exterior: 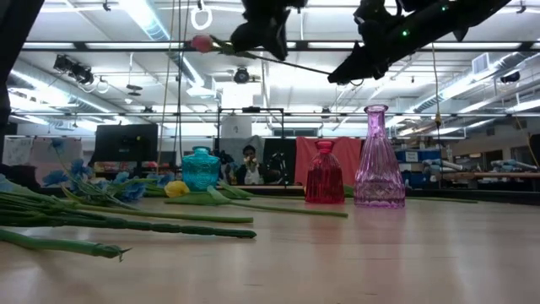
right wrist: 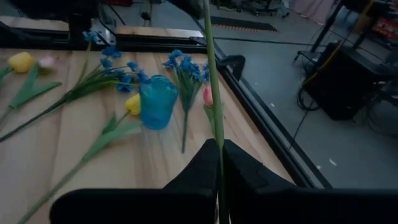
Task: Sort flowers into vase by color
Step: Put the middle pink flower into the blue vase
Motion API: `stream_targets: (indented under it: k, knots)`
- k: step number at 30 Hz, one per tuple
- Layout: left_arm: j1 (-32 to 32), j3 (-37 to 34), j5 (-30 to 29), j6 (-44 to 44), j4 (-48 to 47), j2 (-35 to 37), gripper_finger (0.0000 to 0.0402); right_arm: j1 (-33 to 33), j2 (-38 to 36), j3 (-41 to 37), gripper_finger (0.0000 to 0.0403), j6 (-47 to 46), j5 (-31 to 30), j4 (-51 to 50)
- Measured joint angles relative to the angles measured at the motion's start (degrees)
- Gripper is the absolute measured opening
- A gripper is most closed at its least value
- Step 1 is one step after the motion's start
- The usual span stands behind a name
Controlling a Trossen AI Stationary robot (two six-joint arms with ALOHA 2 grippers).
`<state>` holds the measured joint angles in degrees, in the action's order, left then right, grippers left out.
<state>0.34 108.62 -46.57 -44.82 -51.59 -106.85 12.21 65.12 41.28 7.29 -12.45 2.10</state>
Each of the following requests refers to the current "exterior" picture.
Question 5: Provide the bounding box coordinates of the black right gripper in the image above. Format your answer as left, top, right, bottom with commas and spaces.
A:
327, 0, 427, 84

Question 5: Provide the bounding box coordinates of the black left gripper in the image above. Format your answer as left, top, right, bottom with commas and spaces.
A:
230, 0, 309, 62

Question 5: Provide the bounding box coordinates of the purple glass vase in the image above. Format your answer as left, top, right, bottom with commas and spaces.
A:
353, 104, 407, 209

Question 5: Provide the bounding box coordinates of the red glass vase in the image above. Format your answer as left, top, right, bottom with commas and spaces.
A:
304, 139, 346, 205

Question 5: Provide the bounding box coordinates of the teal glass vase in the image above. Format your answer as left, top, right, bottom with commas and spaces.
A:
181, 145, 222, 195

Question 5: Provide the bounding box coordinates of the coral cloth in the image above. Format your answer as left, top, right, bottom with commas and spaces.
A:
294, 136, 364, 187

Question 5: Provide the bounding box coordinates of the grey cloth panel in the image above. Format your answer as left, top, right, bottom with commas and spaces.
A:
219, 134, 266, 187

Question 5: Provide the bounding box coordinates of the blue storage bin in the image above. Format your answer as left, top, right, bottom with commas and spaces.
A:
395, 149, 443, 164
403, 171, 428, 189

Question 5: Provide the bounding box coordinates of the person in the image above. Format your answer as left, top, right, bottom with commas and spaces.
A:
235, 144, 267, 186

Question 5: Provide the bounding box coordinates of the white air vent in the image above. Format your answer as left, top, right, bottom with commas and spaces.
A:
471, 52, 491, 76

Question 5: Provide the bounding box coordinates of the black monitor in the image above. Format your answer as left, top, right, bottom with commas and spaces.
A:
93, 122, 159, 187

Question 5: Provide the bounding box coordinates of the white cloth sheet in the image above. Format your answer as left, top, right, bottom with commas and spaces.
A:
28, 137, 89, 188

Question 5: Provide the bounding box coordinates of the white drawing board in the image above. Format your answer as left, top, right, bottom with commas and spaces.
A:
2, 137, 34, 166

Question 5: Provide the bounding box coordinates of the black box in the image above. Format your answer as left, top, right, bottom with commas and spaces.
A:
0, 163, 40, 189

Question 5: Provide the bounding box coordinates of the white hanging ring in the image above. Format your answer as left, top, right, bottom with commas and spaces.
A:
190, 2, 213, 31

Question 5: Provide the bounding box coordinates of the yellow hanging cord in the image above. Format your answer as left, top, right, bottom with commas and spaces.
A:
429, 41, 444, 140

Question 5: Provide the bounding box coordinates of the black hanging cable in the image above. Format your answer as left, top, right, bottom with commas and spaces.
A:
175, 0, 190, 164

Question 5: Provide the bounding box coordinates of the tan hanging rope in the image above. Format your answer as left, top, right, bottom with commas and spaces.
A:
155, 0, 176, 175

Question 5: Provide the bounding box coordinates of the black ceiling camera cluster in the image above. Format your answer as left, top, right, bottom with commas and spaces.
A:
52, 53, 95, 85

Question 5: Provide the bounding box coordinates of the black aluminium table frame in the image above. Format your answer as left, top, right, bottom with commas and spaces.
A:
0, 185, 540, 207

